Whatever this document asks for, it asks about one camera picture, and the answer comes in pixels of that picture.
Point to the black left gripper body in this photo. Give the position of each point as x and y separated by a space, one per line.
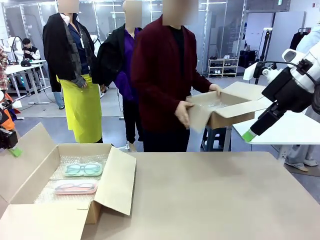
7 138

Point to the hanging black jacket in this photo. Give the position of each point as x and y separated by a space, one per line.
298 40

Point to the person's right hand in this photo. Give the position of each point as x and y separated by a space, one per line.
182 113

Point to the person in maroon jacket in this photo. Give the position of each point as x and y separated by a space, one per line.
160 75

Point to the person's right forearm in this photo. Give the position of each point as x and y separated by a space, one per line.
162 100

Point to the person in light blue shirt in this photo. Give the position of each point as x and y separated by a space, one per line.
302 150

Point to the dark plastic stool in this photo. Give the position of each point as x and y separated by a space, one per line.
212 138

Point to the person's left forearm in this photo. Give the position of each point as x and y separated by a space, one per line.
201 81

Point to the seated person in black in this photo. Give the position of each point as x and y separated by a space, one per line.
31 50

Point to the mannequin with yellow apron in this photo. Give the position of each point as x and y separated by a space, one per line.
80 100

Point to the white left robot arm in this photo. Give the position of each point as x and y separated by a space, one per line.
3 103

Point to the orange garment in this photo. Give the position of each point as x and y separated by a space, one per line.
10 120

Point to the white shoe rack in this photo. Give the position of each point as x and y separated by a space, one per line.
222 67

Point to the cardboard box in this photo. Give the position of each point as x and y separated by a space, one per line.
230 117
115 182

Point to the red plaid shirt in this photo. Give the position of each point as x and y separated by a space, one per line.
3 70

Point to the black tripod stand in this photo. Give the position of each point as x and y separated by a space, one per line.
263 50

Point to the black storage boxes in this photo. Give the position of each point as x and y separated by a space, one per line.
247 58

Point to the pink glasses case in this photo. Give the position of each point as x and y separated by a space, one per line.
76 187

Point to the white side table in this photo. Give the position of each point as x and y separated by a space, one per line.
287 130

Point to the mannequin with purple shirt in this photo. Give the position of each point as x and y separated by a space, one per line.
117 62

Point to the green glasses case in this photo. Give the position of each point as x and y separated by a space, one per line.
83 169

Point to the white background desk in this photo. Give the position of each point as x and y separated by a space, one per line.
25 66

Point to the bubble wrap sheet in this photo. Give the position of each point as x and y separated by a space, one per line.
80 156
212 103

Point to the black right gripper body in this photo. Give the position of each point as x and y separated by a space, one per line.
290 90

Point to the person's left hand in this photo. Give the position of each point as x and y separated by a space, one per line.
217 89

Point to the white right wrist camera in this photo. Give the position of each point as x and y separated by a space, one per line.
251 71

